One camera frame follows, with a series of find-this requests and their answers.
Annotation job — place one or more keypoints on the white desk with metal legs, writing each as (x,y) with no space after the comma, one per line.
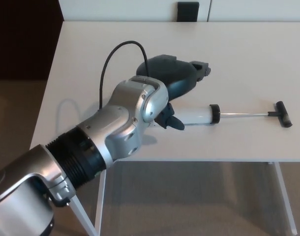
(214,49)

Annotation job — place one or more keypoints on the white cabinet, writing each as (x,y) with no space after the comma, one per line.
(115,9)

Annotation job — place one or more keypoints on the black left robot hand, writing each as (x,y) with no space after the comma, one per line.
(174,73)

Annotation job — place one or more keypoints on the black rectangular panel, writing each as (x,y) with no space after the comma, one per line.
(188,11)

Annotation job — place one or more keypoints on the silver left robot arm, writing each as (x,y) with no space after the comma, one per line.
(120,118)

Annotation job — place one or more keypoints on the dark brown wall panel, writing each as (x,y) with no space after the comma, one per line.
(22,37)

